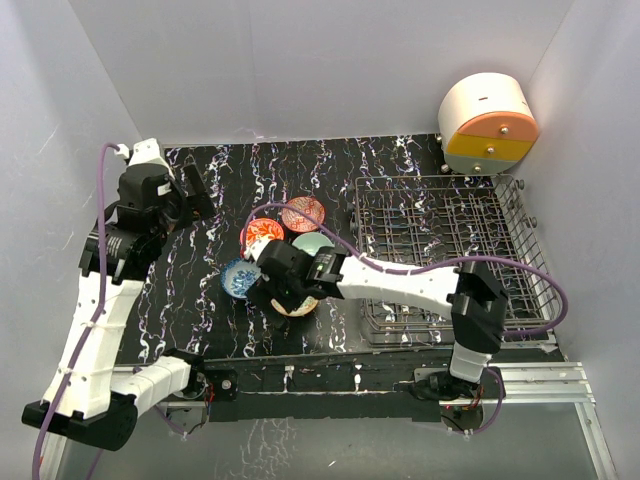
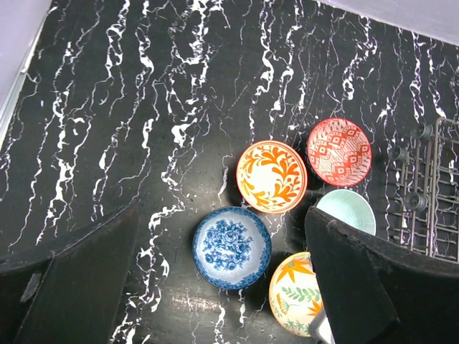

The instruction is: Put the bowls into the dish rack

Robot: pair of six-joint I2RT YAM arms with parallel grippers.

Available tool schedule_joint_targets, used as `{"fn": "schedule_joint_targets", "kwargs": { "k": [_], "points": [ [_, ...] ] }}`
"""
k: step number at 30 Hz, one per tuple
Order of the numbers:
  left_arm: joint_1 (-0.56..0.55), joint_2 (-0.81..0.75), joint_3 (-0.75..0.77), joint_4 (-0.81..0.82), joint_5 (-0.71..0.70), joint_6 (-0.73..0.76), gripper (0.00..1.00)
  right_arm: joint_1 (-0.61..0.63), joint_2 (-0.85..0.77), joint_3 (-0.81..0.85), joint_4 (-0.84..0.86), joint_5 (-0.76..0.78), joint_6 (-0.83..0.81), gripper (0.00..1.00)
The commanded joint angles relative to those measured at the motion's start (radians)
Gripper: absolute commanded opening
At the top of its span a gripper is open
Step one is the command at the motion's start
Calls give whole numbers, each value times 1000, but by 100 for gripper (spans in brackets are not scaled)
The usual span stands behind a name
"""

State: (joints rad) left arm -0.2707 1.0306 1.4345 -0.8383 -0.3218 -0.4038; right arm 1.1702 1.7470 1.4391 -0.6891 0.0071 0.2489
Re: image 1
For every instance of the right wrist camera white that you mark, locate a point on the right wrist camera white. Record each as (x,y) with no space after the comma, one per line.
(252,252)

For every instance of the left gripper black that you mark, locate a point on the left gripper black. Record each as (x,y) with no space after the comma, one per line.
(193,205)

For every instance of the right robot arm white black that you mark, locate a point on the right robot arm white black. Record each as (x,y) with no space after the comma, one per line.
(469,296)

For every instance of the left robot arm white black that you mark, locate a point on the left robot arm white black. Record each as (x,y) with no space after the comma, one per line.
(85,403)

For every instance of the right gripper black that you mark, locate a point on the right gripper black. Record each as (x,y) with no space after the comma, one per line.
(289,304)

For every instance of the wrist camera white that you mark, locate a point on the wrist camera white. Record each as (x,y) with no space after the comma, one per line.
(252,252)
(149,151)

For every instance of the teal dotted pattern bowl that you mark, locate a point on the teal dotted pattern bowl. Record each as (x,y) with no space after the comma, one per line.
(312,242)

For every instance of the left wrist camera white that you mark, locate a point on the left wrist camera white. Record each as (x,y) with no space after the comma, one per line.
(149,151)

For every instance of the blue white pattern bowl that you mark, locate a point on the blue white pattern bowl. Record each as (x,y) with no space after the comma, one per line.
(238,276)

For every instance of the grey wire dish rack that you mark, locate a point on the grey wire dish rack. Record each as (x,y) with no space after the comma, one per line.
(421,220)

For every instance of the aluminium rail frame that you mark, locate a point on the aluminium rail frame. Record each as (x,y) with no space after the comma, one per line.
(338,389)

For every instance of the round pastel drawer cabinet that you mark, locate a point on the round pastel drawer cabinet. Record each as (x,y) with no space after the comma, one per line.
(485,124)

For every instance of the red geometric pattern bowl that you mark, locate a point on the red geometric pattern bowl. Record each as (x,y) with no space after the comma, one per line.
(303,214)

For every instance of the orange floral pattern bowl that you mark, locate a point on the orange floral pattern bowl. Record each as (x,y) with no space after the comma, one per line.
(259,228)

